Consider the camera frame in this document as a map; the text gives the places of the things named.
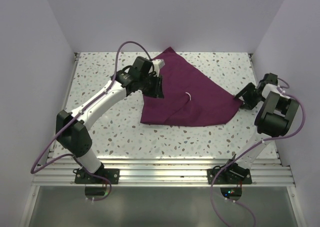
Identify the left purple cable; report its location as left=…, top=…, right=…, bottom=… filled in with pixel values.
left=30, top=40, right=153, bottom=202

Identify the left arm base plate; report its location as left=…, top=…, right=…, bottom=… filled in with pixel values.
left=72, top=168, right=120, bottom=185

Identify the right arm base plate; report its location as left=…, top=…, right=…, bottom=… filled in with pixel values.
left=206, top=168, right=253, bottom=185

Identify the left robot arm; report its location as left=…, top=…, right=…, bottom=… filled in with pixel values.
left=56, top=56, right=165, bottom=184

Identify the purple cloth mat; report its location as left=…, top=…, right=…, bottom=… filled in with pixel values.
left=140, top=47, right=243, bottom=127

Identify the purple cable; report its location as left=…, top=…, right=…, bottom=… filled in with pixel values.
left=209, top=78, right=308, bottom=227
left=30, top=40, right=153, bottom=202

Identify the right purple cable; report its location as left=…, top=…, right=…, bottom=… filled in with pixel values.
left=209, top=78, right=308, bottom=227

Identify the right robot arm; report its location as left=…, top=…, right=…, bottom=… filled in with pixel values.
left=222, top=83, right=300, bottom=184

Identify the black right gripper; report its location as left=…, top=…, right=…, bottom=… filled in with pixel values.
left=233, top=83, right=265, bottom=111

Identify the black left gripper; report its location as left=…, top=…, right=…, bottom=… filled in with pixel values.
left=139, top=72, right=164, bottom=99

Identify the aluminium rail frame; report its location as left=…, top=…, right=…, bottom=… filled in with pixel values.
left=32, top=52, right=298, bottom=217

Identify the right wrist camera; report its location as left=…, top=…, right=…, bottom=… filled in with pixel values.
left=262, top=73, right=278, bottom=86

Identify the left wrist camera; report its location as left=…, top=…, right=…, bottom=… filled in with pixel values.
left=152, top=59, right=165, bottom=72

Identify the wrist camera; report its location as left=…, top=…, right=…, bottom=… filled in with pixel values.
left=262, top=73, right=278, bottom=86
left=152, top=59, right=165, bottom=72

